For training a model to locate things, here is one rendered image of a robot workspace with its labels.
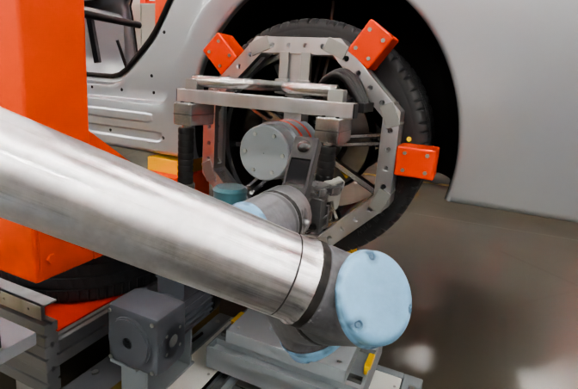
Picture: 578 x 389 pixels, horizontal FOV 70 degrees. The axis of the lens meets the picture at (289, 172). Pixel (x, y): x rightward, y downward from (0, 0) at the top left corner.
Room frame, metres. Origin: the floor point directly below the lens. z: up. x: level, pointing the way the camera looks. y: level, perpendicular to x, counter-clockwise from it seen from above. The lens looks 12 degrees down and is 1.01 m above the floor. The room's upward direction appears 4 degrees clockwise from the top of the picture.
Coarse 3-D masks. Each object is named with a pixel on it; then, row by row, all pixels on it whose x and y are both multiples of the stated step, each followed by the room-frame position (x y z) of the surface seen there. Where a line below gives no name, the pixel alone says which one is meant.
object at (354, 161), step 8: (280, 112) 1.32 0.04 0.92; (352, 120) 1.23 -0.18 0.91; (360, 120) 1.22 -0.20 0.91; (368, 120) 1.23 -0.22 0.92; (352, 128) 1.23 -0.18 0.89; (360, 128) 1.22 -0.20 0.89; (368, 128) 1.21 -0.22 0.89; (336, 152) 1.23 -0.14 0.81; (344, 152) 1.23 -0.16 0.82; (352, 152) 1.22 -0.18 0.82; (360, 152) 1.21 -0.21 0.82; (368, 152) 1.21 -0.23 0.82; (344, 160) 1.23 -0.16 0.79; (352, 160) 1.22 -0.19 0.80; (360, 160) 1.21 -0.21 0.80; (352, 168) 1.22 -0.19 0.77; (360, 168) 1.21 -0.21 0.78; (344, 176) 1.23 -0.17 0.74
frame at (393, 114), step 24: (264, 48) 1.09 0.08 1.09; (288, 48) 1.07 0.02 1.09; (312, 48) 1.04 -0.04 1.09; (336, 48) 1.02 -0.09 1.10; (240, 72) 1.12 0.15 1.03; (360, 72) 0.99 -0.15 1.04; (384, 96) 0.97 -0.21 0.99; (216, 120) 1.16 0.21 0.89; (384, 120) 0.96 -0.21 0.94; (216, 144) 1.16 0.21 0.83; (384, 144) 0.96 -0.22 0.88; (216, 168) 1.16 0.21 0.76; (384, 168) 1.00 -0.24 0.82; (384, 192) 0.96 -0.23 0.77; (360, 216) 0.98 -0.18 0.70; (336, 240) 1.00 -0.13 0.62
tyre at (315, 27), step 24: (288, 24) 1.16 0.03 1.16; (312, 24) 1.13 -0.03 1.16; (336, 24) 1.11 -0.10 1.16; (384, 72) 1.05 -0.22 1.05; (408, 72) 1.05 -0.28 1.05; (408, 96) 1.03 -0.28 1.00; (408, 120) 1.03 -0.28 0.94; (432, 120) 1.16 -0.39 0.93; (432, 144) 1.14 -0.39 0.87; (408, 192) 1.02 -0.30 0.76; (384, 216) 1.04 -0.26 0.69; (360, 240) 1.06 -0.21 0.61
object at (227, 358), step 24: (240, 312) 1.36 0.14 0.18; (216, 360) 1.16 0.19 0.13; (240, 360) 1.13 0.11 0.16; (264, 360) 1.15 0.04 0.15; (360, 360) 1.19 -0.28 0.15; (264, 384) 1.09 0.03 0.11; (288, 384) 1.06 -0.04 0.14; (312, 384) 1.04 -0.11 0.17; (336, 384) 1.06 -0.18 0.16; (360, 384) 1.05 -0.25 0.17
